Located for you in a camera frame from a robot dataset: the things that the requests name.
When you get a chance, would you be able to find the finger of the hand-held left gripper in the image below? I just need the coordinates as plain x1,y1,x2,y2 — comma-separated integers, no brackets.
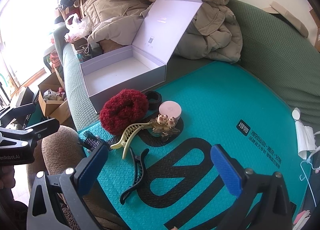
0,103,39,127
0,118,60,147

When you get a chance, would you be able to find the cream hair claw clip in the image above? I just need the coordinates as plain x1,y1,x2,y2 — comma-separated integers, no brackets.
110,122,153,159

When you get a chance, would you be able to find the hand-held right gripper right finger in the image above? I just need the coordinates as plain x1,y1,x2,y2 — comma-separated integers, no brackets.
210,144,298,230

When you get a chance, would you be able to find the black and teal carton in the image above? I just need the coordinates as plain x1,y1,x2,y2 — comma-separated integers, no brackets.
10,86,40,130

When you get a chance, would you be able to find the green sofa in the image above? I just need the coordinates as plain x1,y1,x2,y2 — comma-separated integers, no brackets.
54,0,320,230

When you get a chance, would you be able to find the brown knitted cloth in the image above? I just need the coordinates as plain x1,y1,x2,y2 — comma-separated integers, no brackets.
100,38,125,50

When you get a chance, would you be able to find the teal bubble mailer mat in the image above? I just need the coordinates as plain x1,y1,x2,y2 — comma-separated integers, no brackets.
77,61,312,230

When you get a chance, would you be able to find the pink round compact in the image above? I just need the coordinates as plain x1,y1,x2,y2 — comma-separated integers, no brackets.
159,100,183,122

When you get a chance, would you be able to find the red printed bag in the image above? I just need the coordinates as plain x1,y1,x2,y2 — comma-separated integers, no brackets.
50,52,62,68

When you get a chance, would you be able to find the black hair clip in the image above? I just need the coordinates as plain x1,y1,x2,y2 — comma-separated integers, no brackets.
119,148,150,205

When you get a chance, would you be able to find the gold cat hair clip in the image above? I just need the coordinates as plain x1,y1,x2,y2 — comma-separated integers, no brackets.
149,114,181,142

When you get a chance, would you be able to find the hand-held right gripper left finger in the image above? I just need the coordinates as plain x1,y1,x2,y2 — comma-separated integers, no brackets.
26,141,109,230

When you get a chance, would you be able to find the glass jar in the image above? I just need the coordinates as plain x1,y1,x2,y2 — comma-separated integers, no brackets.
75,43,94,61

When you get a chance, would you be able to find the flat cardboard piece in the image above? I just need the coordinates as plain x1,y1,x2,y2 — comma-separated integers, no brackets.
265,1,309,38

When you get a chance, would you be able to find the white gift box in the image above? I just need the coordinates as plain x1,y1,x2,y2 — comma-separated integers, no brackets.
79,0,203,114

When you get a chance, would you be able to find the black checked scrunchie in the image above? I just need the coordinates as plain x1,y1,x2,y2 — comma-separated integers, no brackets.
77,131,110,150

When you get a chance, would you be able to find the black elastic hair band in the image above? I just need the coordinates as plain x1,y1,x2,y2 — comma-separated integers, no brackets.
144,90,163,110

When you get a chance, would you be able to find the pink plastic item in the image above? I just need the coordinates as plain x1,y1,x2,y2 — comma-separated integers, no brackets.
292,210,310,230

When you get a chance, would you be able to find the open cardboard box with clutter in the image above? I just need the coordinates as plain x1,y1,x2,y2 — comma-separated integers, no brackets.
37,72,72,123

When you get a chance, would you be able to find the white plastic bag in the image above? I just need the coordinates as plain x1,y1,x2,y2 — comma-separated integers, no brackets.
64,14,90,43

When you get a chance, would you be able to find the white tissue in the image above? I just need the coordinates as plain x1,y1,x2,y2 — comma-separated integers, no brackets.
295,120,317,159

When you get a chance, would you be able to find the beige puffer jacket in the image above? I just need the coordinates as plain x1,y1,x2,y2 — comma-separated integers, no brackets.
80,0,243,64

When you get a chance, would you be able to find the red fuzzy scrunchie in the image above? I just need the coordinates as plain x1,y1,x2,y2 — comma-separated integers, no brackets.
99,89,150,136

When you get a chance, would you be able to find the brown fuzzy stool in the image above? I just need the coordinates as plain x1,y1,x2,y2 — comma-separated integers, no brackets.
26,125,128,230

